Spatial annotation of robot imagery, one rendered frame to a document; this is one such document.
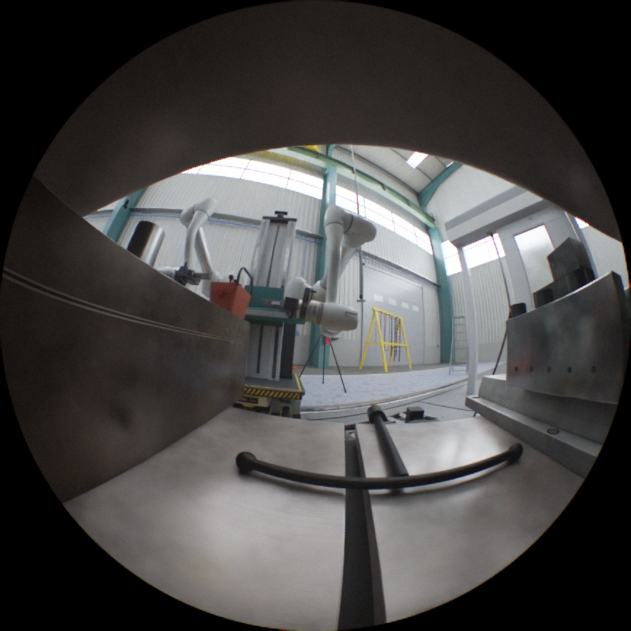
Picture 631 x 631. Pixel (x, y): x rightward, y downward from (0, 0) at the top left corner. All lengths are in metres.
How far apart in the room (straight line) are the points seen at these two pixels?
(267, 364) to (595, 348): 1.64
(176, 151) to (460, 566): 0.69
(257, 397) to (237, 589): 1.06
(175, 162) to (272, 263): 1.38
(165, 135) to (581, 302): 0.78
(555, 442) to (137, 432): 0.86
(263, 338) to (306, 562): 1.40
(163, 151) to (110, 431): 0.45
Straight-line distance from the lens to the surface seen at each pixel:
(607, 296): 0.48
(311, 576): 0.28
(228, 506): 0.35
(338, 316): 0.70
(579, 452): 0.56
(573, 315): 0.53
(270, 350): 1.47
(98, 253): 0.33
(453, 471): 0.43
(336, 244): 0.89
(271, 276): 1.59
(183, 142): 0.36
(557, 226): 3.19
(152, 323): 0.40
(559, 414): 0.66
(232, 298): 0.75
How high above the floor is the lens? 0.57
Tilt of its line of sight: 11 degrees up
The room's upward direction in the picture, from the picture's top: 4 degrees clockwise
